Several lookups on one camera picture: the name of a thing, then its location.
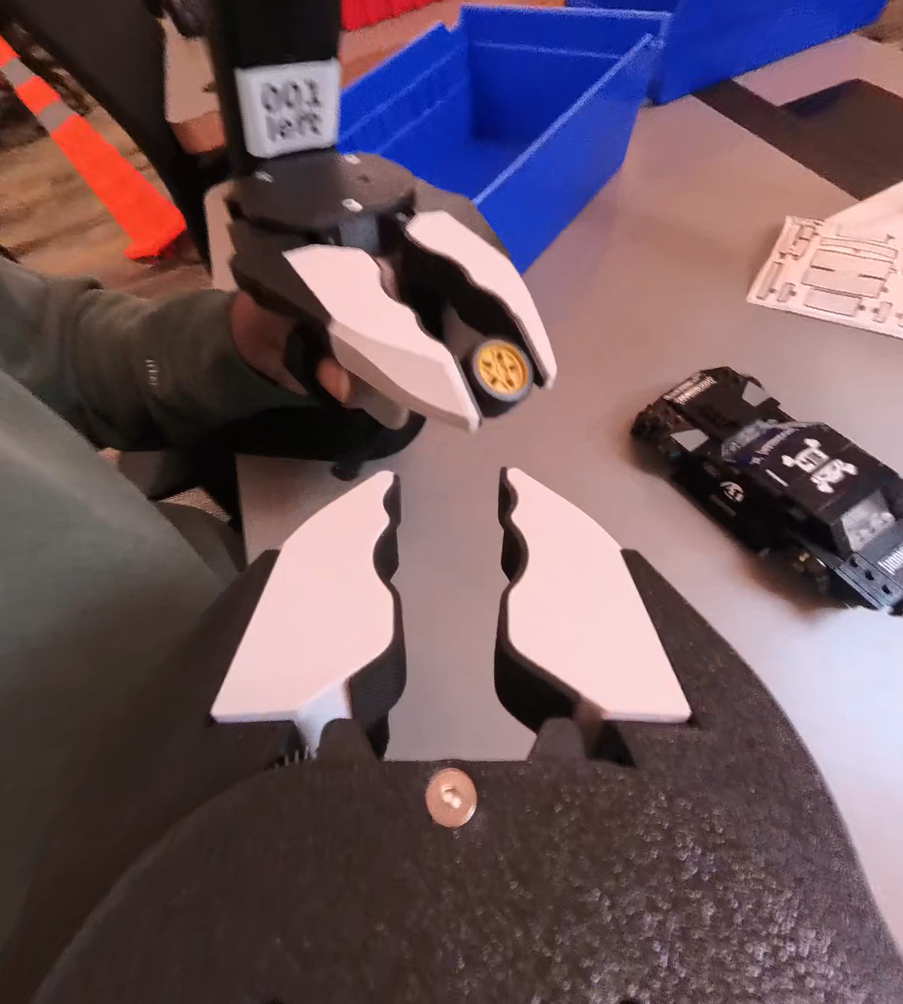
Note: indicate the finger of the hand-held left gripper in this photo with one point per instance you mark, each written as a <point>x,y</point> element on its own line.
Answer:
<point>491,291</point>
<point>381,330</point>

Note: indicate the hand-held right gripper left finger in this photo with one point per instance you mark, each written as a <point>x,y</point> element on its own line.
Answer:
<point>310,612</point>

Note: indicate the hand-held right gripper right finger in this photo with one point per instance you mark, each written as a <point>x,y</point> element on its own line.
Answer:
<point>593,612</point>

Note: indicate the black lego wheel gold hub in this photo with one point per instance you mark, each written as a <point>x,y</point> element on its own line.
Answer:
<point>503,372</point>

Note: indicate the blue storage bin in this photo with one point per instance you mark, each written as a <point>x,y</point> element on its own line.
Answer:
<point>750,32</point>
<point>530,110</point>

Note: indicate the black lego car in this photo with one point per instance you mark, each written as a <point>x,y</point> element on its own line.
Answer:
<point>804,487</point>

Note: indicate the person's left forearm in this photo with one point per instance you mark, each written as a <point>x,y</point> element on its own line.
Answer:
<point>122,361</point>

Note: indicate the person's left hand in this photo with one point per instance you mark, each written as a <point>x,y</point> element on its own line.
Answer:
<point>271,345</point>

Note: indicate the red storage bin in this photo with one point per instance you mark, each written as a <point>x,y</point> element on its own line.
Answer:
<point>397,11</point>

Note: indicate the orange plastic item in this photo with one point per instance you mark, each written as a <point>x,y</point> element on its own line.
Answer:
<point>91,157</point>

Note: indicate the white sticker sheet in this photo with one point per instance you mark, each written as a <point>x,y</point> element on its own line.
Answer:
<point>852,283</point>

